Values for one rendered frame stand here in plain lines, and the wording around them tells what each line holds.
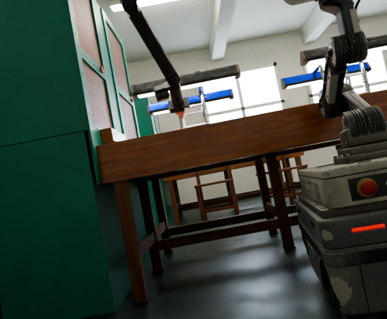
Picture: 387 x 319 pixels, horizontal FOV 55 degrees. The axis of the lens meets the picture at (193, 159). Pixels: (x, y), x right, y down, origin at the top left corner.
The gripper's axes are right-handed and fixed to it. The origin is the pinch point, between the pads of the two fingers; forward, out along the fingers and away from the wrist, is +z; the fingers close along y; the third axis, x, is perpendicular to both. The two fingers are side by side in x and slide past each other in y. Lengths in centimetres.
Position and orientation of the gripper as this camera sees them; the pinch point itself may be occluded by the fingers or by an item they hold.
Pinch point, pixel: (181, 117)
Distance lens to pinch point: 187.7
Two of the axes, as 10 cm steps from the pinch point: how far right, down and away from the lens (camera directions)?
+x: 1.1, 7.3, -6.7
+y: -9.8, 1.8, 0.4
